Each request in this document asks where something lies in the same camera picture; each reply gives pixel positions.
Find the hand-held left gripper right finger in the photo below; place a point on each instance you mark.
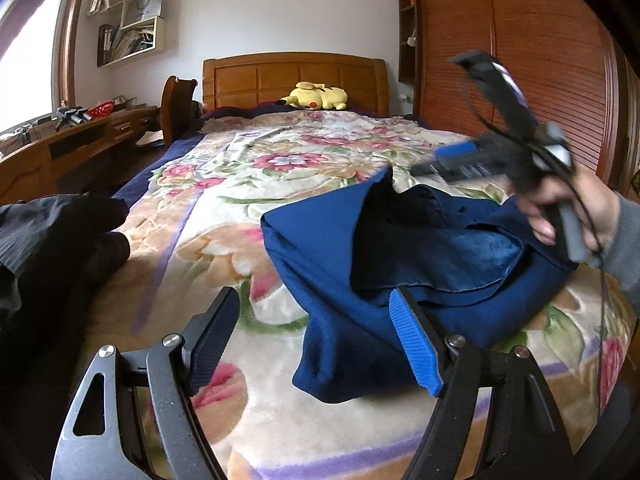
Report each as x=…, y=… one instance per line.
x=415, y=340

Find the window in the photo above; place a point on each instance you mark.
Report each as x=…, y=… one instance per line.
x=30, y=65

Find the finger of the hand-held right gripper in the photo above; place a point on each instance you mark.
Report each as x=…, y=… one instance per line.
x=457, y=151
x=450, y=170

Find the white wall shelf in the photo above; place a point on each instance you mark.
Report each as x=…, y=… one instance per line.
x=160, y=35

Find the yellow plush toy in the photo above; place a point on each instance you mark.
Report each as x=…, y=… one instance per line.
x=315, y=96

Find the black tool on desk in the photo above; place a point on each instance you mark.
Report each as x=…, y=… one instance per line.
x=72, y=117

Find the black cloth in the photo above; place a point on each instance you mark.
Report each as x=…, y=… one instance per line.
x=45, y=260

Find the white paper bag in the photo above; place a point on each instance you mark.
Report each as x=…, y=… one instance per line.
x=144, y=7

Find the floral blanket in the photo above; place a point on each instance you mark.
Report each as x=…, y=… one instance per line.
x=200, y=255

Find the blue suit jacket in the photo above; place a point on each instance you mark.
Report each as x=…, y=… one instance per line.
x=325, y=270

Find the wooden bed headboard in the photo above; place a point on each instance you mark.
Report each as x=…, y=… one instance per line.
x=240, y=77

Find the wooden slatted wardrobe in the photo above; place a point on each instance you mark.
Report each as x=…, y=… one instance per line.
x=540, y=35

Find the red basket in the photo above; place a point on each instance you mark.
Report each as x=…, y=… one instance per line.
x=101, y=109

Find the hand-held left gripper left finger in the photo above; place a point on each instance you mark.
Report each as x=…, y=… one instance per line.
x=215, y=332

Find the wooden chair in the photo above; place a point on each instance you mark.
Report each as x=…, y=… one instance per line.
x=175, y=110

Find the person's right hand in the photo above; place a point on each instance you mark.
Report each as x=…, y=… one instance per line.
x=597, y=205

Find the wooden desk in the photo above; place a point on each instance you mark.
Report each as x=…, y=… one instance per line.
x=75, y=147

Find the person's right forearm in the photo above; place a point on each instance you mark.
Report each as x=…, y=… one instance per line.
x=627, y=240

